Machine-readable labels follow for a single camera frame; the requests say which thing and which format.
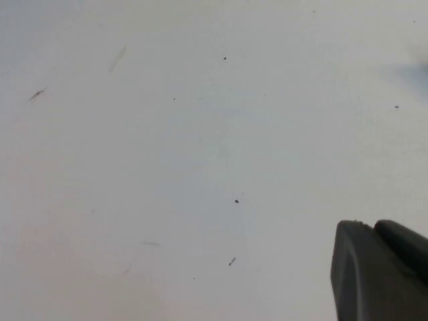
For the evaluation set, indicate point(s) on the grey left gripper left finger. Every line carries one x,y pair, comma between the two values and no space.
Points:
361,277

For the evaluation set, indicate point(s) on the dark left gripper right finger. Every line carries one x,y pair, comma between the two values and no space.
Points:
404,247

